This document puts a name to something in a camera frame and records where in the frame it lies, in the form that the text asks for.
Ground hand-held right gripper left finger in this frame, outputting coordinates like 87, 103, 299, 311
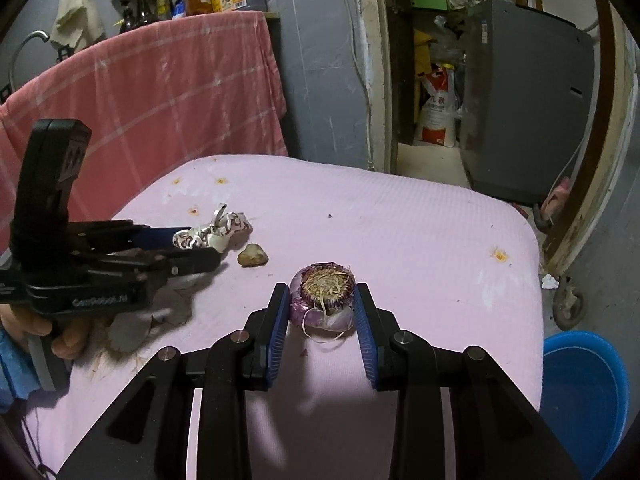
59, 282, 292, 480

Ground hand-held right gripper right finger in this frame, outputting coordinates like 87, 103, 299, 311
354, 282, 583, 480

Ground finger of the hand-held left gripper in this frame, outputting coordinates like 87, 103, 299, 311
67, 220, 177, 253
100, 249, 222, 283

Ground white brown patterned wrapper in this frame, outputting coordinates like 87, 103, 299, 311
172, 203, 253, 252

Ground purple onion end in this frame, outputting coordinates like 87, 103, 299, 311
290, 261, 357, 345

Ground person's left forearm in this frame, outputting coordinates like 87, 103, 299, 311
0, 327, 41, 413

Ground person's left hand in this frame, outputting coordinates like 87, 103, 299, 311
9, 306, 93, 361

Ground pale onion skins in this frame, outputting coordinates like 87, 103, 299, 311
107, 280, 193, 356

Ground pink plaid cloth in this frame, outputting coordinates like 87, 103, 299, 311
0, 10, 290, 231

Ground metal faucet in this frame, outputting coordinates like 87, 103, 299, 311
7, 30, 51, 91

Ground beige hanging cloth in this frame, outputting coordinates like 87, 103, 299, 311
50, 0, 107, 53

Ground blue plastic bucket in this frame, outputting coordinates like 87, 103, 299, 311
542, 331, 631, 466

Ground white red sack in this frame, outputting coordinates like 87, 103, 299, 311
414, 64, 463, 148

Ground grey cabinet box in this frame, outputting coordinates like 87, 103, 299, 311
457, 0, 596, 206

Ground yellow bag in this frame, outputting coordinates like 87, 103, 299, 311
414, 30, 432, 73

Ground clear plastic bag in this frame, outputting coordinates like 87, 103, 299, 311
430, 15, 466, 66

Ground white wall cable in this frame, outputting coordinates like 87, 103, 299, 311
350, 0, 377, 171

